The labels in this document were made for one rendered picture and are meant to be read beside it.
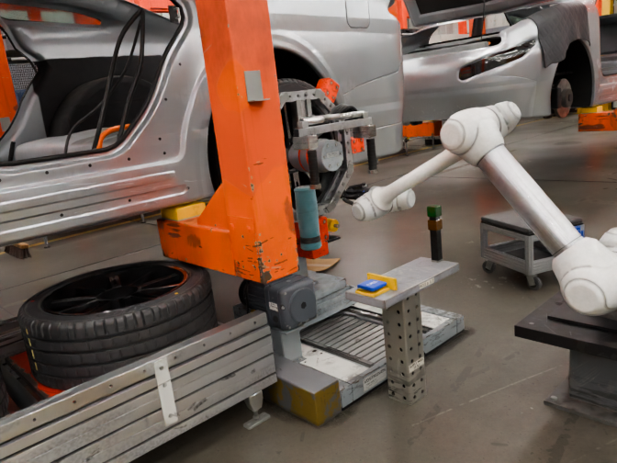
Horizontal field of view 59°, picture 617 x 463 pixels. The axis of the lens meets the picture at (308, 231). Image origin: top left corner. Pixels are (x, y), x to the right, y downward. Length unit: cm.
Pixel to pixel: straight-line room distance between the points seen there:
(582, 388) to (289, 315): 103
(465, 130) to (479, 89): 279
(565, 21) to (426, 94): 116
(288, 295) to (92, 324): 71
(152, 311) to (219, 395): 35
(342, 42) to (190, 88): 87
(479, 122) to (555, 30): 304
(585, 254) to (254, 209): 98
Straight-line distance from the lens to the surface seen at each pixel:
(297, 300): 209
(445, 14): 594
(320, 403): 194
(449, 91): 464
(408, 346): 195
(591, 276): 170
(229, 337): 184
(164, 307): 182
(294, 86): 243
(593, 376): 203
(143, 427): 178
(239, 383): 192
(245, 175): 171
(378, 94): 294
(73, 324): 183
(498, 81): 456
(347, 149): 252
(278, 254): 179
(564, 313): 200
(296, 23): 258
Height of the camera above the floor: 109
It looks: 14 degrees down
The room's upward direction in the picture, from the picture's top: 7 degrees counter-clockwise
